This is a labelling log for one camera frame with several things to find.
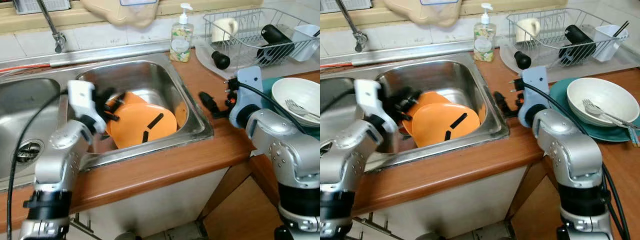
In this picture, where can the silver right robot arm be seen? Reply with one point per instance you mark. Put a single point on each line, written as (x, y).
(570, 150)
(285, 150)

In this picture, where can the black chopstick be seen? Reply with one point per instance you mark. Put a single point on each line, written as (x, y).
(621, 29)
(316, 32)

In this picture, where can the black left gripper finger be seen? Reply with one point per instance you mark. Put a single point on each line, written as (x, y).
(112, 115)
(411, 96)
(115, 96)
(406, 114)

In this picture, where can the sink drain strainer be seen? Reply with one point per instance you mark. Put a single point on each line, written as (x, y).
(27, 152)

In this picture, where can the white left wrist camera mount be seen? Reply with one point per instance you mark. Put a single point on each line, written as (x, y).
(367, 97)
(80, 97)

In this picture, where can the white grille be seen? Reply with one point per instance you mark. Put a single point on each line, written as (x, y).
(40, 5)
(345, 4)

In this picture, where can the white cabinet door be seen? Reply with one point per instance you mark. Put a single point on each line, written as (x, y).
(160, 205)
(450, 205)

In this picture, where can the white utensil holder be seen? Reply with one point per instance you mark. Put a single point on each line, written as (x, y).
(306, 42)
(607, 42)

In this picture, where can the chrome faucet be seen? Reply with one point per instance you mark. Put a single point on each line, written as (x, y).
(50, 22)
(350, 22)

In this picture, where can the clear soap pump bottle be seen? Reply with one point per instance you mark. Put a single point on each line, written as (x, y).
(484, 42)
(181, 42)

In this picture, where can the teal plate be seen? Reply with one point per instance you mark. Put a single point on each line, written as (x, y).
(267, 87)
(560, 100)

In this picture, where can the black bottle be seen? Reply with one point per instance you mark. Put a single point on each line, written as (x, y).
(275, 39)
(577, 40)

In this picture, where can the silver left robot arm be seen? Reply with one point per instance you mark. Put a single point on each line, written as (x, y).
(345, 170)
(55, 165)

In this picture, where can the teal patterned chopstick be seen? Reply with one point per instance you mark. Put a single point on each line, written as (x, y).
(634, 136)

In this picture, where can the silver fork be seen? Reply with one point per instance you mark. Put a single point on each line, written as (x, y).
(597, 111)
(296, 107)

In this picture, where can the beige cloth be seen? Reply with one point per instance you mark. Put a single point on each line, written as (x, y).
(120, 12)
(425, 12)

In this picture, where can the orange plate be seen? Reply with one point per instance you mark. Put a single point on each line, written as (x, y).
(136, 98)
(135, 125)
(435, 125)
(434, 98)

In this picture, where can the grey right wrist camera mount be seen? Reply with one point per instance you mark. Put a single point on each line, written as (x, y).
(247, 95)
(532, 97)

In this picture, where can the white ribbed bowl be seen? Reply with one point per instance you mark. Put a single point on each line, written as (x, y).
(300, 90)
(610, 92)

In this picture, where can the cream mug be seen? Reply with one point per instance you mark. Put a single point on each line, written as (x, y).
(222, 30)
(526, 30)

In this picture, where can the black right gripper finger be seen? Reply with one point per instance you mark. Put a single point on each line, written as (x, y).
(221, 115)
(207, 101)
(508, 114)
(500, 100)

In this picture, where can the stainless steel double sink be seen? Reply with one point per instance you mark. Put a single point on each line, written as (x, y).
(450, 75)
(150, 75)

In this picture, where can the white drain tray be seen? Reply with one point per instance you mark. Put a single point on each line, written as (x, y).
(205, 60)
(507, 60)

